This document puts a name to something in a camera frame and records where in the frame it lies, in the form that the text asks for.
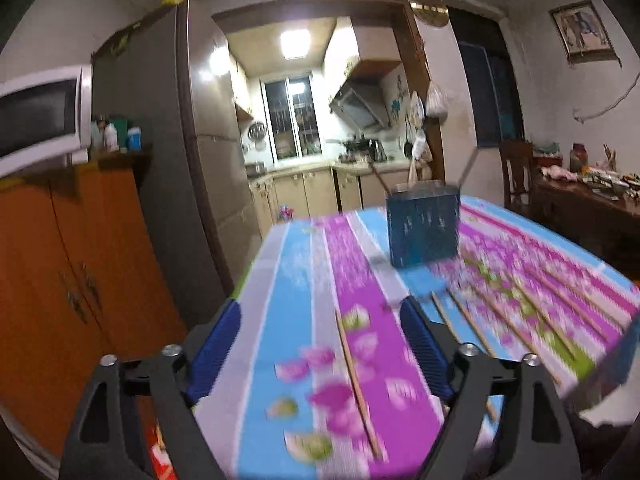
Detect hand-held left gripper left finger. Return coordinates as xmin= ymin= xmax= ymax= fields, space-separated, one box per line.
xmin=59 ymin=297 xmax=243 ymax=480

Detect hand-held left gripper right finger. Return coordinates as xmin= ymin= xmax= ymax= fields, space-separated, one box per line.
xmin=399 ymin=296 xmax=583 ymax=480

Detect long wooden chopstick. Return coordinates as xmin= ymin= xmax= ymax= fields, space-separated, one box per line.
xmin=524 ymin=264 xmax=627 ymax=328
xmin=471 ymin=284 xmax=562 ymax=387
xmin=449 ymin=289 xmax=496 ymax=358
xmin=431 ymin=292 xmax=498 ymax=421
xmin=457 ymin=147 xmax=482 ymax=186
xmin=368 ymin=161 xmax=392 ymax=194
xmin=334 ymin=309 xmax=385 ymax=462
xmin=509 ymin=279 xmax=577 ymax=358

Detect blue plastic utensil holder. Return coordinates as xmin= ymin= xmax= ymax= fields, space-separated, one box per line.
xmin=385 ymin=182 xmax=462 ymax=268

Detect floral striped tablecloth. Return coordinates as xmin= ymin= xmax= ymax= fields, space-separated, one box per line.
xmin=192 ymin=195 xmax=640 ymax=480

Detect beige lower kitchen cabinets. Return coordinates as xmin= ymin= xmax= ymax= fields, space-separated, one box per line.
xmin=248 ymin=160 xmax=433 ymax=241

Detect orange wooden cabinet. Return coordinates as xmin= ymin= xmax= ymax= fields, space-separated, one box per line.
xmin=0 ymin=152 xmax=188 ymax=471

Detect hanging kitchen cloths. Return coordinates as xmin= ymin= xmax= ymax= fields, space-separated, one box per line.
xmin=406 ymin=91 xmax=434 ymax=183

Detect grey refrigerator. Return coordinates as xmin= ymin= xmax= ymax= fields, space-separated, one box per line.
xmin=91 ymin=0 xmax=263 ymax=328

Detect wooden chair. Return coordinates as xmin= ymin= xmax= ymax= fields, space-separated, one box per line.
xmin=499 ymin=139 xmax=536 ymax=211

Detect dark wooden side table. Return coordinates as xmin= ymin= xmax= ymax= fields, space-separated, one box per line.
xmin=530 ymin=160 xmax=640 ymax=281

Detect kitchen window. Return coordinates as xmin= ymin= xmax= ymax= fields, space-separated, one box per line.
xmin=260 ymin=76 xmax=323 ymax=161

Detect hanging white plastic bag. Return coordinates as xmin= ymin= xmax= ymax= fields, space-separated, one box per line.
xmin=425 ymin=82 xmax=449 ymax=122

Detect steel range hood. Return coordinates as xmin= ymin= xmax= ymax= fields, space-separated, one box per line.
xmin=329 ymin=82 xmax=391 ymax=131

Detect dark barred window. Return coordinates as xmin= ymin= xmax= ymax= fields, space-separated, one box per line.
xmin=447 ymin=7 xmax=526 ymax=148

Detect white microwave oven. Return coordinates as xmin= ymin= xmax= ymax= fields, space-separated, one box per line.
xmin=0 ymin=64 xmax=93 ymax=178

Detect upper kitchen cabinet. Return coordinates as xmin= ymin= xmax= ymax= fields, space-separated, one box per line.
xmin=322 ymin=17 xmax=403 ymax=81

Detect kitchen ceiling light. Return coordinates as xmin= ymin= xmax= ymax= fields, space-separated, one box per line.
xmin=280 ymin=30 xmax=313 ymax=59

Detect wall cable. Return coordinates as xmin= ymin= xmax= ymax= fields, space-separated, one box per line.
xmin=572 ymin=72 xmax=640 ymax=123

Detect dark green strap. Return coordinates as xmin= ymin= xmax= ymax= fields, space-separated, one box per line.
xmin=105 ymin=17 xmax=151 ymax=58

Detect gold wall clock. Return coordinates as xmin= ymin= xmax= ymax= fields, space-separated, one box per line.
xmin=410 ymin=0 xmax=449 ymax=27

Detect wooden door frame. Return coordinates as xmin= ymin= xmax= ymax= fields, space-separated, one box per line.
xmin=212 ymin=0 xmax=446 ymax=183

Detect framed wall picture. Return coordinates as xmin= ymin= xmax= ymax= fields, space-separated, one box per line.
xmin=548 ymin=0 xmax=617 ymax=63

